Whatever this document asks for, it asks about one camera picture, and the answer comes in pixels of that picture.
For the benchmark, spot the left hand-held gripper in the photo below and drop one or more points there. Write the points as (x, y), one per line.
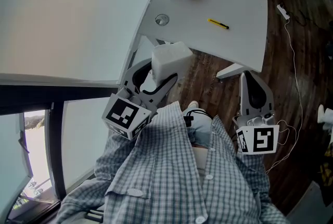
(125, 116)

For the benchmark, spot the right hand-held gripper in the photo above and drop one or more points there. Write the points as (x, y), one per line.
(260, 139)

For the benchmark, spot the white rectangular block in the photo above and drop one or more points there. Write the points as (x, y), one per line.
(169, 61)

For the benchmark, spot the person's right forearm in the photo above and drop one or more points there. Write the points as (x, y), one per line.
(253, 171)

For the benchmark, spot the person's left forearm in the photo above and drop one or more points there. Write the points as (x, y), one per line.
(117, 157)

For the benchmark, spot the white desk leg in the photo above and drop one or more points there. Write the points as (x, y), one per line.
(230, 71)

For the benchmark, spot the person's shoe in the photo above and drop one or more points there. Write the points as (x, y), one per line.
(325, 114)
(193, 105)

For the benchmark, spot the person's legs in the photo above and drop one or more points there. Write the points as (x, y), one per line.
(200, 129)

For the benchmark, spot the yellow utility knife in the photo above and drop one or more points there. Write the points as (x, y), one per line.
(217, 23)

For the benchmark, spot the white power strip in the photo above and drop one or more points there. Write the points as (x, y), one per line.
(283, 12)

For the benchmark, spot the person's plaid shirt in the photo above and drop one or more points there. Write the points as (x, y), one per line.
(169, 178)

